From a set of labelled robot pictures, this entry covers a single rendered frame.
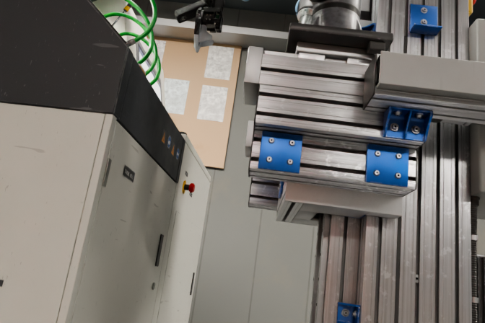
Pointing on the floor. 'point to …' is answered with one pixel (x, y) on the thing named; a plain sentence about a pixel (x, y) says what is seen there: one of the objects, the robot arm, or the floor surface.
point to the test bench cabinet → (49, 207)
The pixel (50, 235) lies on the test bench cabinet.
